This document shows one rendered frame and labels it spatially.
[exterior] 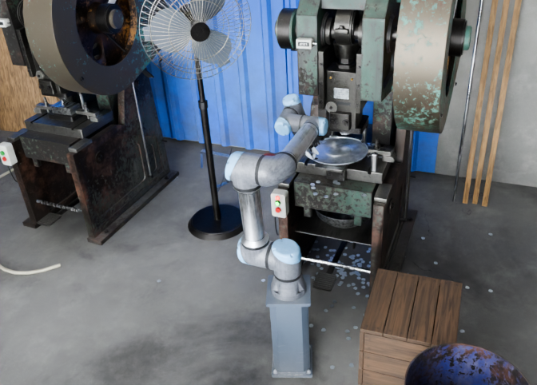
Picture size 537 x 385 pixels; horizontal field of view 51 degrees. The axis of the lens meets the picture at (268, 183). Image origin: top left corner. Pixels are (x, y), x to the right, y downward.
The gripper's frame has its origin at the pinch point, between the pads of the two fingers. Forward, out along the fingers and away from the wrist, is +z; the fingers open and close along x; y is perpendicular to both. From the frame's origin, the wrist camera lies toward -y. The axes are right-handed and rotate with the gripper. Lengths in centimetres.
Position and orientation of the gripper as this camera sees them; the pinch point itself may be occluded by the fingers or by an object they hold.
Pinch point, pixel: (312, 156)
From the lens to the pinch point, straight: 266.8
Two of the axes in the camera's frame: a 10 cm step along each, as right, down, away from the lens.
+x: 8.3, -5.3, 1.6
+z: 3.5, 7.2, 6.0
